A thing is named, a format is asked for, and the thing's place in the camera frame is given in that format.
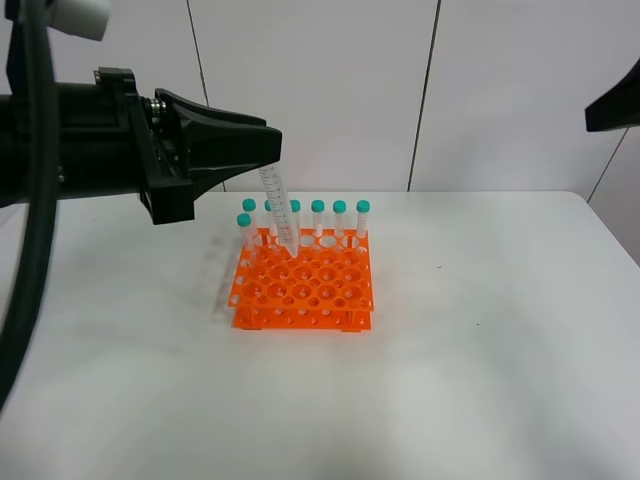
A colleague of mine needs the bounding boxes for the orange test tube rack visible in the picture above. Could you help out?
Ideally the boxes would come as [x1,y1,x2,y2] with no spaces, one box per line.
[228,228,374,332]

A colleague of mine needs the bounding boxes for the test tube green cap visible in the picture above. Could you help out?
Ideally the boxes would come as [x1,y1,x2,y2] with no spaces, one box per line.
[259,163,299,258]

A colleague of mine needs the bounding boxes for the black camera cable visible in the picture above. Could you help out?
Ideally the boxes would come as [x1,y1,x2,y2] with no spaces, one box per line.
[0,0,59,411]

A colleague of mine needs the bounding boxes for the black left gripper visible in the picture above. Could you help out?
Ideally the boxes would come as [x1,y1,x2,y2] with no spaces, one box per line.
[57,67,282,225]

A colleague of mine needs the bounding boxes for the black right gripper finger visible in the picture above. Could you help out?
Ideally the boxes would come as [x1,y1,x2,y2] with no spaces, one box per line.
[585,61,640,132]

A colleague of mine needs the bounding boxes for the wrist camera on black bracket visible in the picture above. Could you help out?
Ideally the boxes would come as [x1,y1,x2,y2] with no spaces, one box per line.
[47,0,111,41]

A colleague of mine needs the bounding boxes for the second row tube left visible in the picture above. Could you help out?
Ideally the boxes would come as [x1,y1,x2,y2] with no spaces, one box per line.
[237,212,256,259]

